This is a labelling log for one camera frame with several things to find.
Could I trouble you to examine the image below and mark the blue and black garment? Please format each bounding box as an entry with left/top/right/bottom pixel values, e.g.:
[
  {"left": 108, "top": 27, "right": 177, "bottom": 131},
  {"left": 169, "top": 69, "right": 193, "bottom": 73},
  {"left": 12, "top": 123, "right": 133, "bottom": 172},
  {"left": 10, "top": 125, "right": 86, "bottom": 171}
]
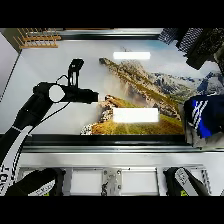
[{"left": 183, "top": 95, "right": 224, "bottom": 140}]

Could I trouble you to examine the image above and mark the silver frame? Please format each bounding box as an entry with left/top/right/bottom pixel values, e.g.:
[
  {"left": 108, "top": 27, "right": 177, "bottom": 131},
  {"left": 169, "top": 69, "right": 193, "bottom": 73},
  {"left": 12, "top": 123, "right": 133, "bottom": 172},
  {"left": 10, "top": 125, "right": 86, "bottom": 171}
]
[{"left": 13, "top": 144, "right": 224, "bottom": 197}]

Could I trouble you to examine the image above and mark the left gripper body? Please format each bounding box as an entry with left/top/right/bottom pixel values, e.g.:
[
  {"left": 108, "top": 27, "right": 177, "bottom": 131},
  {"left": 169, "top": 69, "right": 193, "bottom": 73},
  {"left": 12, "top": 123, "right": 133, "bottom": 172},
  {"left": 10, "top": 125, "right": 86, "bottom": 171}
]
[{"left": 73, "top": 87, "right": 100, "bottom": 105}]

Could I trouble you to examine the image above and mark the heap of clothes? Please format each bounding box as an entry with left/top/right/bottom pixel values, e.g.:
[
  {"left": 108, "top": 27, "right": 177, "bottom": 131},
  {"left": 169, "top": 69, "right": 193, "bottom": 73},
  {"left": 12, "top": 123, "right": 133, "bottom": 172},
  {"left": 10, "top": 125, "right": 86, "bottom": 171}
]
[{"left": 157, "top": 27, "right": 224, "bottom": 72}]

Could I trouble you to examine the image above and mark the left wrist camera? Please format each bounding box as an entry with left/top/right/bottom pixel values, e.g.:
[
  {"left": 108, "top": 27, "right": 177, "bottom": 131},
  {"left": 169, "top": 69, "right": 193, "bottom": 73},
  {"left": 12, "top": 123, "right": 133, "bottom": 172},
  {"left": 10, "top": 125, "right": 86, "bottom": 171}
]
[{"left": 67, "top": 58, "right": 85, "bottom": 90}]

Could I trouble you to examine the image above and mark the black cable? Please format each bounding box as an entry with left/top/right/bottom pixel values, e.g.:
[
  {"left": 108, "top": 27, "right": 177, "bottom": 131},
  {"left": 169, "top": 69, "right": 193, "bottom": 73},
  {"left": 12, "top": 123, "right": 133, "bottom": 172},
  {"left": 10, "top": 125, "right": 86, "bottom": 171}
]
[{"left": 30, "top": 101, "right": 73, "bottom": 132}]

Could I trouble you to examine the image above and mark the wooden rack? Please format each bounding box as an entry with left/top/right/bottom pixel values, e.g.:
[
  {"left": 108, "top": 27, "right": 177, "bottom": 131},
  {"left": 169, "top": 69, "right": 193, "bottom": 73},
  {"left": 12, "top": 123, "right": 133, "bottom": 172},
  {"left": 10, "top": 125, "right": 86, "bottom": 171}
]
[{"left": 14, "top": 27, "right": 63, "bottom": 50}]

